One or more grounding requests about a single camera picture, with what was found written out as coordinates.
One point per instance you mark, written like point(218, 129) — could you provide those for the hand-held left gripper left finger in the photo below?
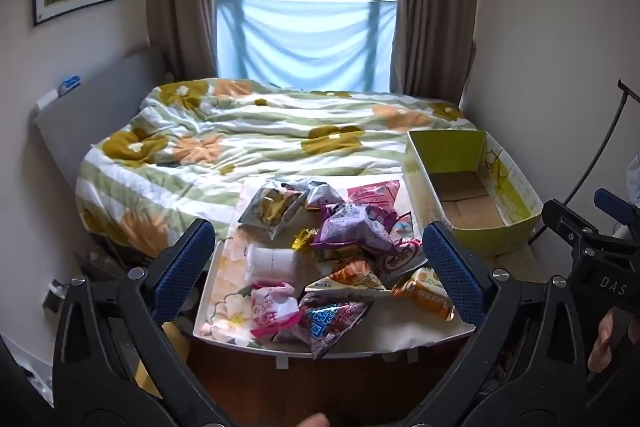
point(180, 267)

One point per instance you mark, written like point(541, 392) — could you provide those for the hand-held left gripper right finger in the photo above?
point(452, 267)

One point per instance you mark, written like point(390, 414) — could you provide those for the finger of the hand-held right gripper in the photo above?
point(612, 202)
point(565, 219)

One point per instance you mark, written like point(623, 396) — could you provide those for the purple snack bag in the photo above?
point(350, 227)

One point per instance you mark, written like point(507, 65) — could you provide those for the green cardboard box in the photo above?
point(440, 157)

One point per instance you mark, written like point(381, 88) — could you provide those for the pile of snack packets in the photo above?
point(280, 202)

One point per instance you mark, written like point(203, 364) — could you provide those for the person's right hand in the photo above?
point(604, 342)

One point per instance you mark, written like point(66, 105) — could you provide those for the person's left hand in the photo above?
point(312, 422)

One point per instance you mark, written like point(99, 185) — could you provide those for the yellow plastic object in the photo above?
point(177, 342)

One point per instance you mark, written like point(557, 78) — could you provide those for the black curved rod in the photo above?
point(621, 104)

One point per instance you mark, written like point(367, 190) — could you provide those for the small grey box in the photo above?
point(54, 296)

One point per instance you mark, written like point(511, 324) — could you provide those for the floral striped quilt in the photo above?
point(250, 127)

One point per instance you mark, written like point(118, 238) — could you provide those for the grey bed headboard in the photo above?
point(100, 107)

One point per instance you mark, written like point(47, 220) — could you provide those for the small white box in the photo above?
point(47, 101)

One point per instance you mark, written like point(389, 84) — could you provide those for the small blue white item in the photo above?
point(70, 83)

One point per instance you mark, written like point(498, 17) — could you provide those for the light blue cloth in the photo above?
point(305, 42)

